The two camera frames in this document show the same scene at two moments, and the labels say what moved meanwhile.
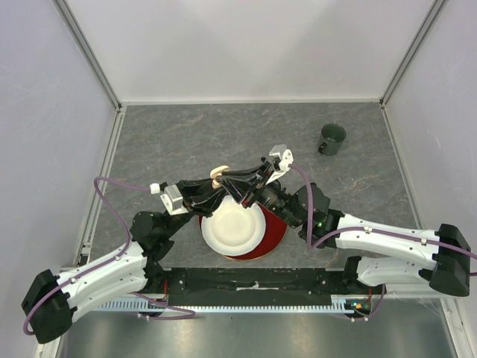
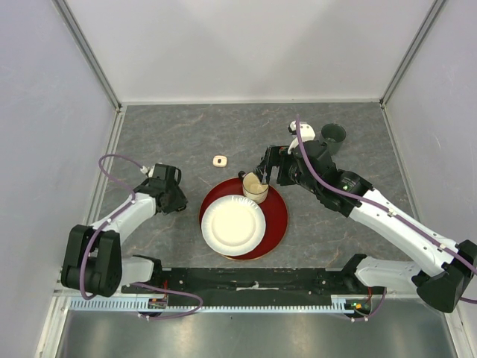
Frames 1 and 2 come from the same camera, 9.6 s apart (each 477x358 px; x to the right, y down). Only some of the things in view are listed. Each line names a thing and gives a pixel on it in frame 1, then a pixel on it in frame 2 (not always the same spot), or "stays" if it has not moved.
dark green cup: x=334 y=135 stays
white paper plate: x=232 y=229 stays
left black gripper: x=199 y=195 -> x=179 y=200
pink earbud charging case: x=216 y=172 -> x=220 y=161
